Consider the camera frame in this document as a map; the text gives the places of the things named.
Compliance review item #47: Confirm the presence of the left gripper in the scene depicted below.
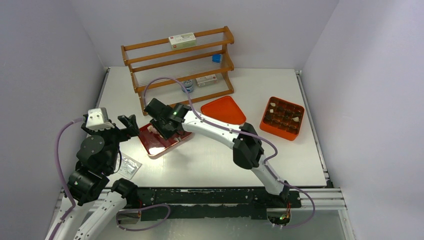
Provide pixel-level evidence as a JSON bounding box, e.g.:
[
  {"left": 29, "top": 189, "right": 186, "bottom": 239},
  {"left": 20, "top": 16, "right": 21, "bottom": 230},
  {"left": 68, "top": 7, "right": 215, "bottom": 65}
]
[{"left": 81, "top": 113, "right": 138, "bottom": 171}]

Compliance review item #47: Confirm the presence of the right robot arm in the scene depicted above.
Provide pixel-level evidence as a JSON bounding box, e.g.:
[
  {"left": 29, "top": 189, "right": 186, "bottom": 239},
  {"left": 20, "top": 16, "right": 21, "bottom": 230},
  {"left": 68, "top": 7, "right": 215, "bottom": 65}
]
[{"left": 144, "top": 98, "right": 290, "bottom": 207}]

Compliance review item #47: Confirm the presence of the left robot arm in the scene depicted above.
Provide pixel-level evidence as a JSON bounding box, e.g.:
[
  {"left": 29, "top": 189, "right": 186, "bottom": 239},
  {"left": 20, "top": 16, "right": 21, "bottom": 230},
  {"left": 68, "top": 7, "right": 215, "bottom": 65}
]
[{"left": 46, "top": 108, "right": 141, "bottom": 240}]

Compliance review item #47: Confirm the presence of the dark red tray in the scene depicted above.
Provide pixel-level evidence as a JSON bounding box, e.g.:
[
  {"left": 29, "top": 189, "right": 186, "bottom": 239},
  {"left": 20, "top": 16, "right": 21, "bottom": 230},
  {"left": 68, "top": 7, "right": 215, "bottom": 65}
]
[{"left": 138, "top": 123, "right": 193, "bottom": 159}]

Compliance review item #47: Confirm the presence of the blue lidded jar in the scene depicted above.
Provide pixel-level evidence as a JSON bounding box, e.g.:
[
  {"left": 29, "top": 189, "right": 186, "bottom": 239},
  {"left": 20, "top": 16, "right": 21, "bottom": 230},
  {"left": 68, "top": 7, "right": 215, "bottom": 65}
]
[{"left": 181, "top": 79, "right": 194, "bottom": 93}]

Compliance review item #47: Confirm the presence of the clear plastic bag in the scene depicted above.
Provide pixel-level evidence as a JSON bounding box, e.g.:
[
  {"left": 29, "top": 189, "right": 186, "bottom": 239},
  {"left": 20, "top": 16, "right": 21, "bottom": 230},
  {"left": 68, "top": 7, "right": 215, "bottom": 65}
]
[{"left": 117, "top": 153, "right": 142, "bottom": 180}]

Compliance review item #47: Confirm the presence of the wooden three-tier shelf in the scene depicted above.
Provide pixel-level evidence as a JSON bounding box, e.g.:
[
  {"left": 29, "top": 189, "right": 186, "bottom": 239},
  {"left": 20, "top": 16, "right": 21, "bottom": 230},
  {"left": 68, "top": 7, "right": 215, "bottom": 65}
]
[{"left": 120, "top": 26, "right": 235, "bottom": 108}]

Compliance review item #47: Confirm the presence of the orange box lid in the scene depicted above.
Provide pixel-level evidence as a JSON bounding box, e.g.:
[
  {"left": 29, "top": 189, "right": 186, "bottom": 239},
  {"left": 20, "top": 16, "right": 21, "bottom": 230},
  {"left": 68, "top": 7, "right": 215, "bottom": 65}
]
[{"left": 200, "top": 95, "right": 247, "bottom": 125}]

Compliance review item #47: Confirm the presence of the white red small box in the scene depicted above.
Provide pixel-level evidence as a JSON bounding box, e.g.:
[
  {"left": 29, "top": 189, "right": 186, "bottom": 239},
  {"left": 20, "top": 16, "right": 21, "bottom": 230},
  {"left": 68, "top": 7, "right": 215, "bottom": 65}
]
[{"left": 195, "top": 74, "right": 218, "bottom": 88}]

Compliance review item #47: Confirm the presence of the blue cube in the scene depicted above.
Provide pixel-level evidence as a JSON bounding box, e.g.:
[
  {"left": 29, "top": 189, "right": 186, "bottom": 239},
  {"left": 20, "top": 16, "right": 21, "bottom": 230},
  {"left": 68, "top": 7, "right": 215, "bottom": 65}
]
[{"left": 212, "top": 54, "right": 223, "bottom": 63}]

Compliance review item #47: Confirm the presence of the white green box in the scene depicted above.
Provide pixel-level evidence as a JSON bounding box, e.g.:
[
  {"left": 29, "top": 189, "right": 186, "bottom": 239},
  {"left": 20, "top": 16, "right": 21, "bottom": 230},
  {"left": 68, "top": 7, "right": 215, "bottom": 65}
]
[{"left": 168, "top": 32, "right": 197, "bottom": 51}]

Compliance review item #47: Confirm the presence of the orange compartment box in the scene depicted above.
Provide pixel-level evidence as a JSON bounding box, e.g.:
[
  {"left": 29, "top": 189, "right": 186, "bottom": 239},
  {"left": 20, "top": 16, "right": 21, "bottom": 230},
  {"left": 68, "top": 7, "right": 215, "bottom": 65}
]
[{"left": 259, "top": 96, "right": 306, "bottom": 141}]

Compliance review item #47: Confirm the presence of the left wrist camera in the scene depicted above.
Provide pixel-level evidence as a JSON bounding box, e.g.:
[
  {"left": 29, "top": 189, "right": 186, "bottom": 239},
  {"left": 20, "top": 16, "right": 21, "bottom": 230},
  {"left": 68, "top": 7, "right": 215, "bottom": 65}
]
[{"left": 84, "top": 107, "right": 115, "bottom": 131}]

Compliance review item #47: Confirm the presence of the black base frame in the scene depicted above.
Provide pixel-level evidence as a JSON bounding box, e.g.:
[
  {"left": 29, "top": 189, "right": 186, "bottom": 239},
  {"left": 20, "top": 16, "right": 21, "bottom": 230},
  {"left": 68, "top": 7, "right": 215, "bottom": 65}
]
[{"left": 112, "top": 178, "right": 302, "bottom": 222}]

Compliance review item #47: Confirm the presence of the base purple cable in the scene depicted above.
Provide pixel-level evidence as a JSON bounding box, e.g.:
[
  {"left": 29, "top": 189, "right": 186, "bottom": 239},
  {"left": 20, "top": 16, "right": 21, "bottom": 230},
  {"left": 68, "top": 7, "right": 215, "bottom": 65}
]
[{"left": 115, "top": 203, "right": 171, "bottom": 232}]

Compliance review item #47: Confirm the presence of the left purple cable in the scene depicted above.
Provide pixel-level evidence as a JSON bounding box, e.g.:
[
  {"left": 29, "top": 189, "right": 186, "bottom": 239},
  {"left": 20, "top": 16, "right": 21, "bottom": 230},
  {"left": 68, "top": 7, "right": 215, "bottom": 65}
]
[{"left": 46, "top": 116, "right": 86, "bottom": 240}]

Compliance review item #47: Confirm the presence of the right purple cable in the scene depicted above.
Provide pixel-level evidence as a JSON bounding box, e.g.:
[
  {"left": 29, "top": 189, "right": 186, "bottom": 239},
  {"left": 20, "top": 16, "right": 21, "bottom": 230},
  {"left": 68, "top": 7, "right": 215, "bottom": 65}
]
[{"left": 143, "top": 77, "right": 317, "bottom": 229}]

